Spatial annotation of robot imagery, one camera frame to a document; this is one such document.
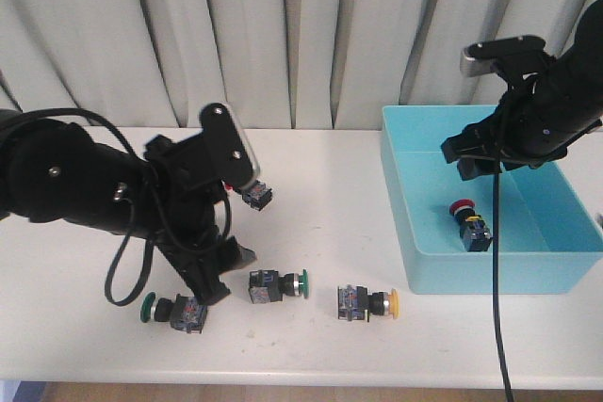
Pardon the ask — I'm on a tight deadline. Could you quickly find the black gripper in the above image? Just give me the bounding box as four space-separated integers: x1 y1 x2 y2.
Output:
144 134 257 306
441 53 567 181

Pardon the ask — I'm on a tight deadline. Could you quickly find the red push button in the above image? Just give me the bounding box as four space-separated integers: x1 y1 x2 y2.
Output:
448 199 493 252
224 180 273 211

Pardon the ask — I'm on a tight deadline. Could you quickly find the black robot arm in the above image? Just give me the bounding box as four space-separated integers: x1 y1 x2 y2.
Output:
441 0 602 181
1 103 259 305

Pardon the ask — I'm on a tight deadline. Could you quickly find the blue plastic box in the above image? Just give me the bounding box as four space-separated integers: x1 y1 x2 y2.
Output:
381 105 602 295

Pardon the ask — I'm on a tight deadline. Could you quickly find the green push button centre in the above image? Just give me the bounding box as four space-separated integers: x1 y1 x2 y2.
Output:
248 269 309 304

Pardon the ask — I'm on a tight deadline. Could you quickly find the green push button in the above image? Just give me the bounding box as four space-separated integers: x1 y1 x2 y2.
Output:
139 292 208 334
248 269 309 304

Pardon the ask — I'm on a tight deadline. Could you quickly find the green push button left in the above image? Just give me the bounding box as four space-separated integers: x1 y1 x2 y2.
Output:
139 292 208 334

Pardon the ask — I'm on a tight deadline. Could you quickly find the red push button lying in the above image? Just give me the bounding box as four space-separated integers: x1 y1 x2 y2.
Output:
224 180 273 211

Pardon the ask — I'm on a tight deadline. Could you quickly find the yellow push button lying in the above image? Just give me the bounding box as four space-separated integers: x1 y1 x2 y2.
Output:
337 284 399 322

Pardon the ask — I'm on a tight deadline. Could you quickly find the grey pleated curtain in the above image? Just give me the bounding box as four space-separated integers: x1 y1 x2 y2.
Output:
1 0 595 129

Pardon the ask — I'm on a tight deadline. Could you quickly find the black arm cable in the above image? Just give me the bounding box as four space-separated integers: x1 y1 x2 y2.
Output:
27 107 235 307
489 72 538 402

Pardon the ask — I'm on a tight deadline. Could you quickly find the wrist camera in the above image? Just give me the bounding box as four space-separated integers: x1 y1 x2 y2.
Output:
460 35 546 77
199 103 260 190

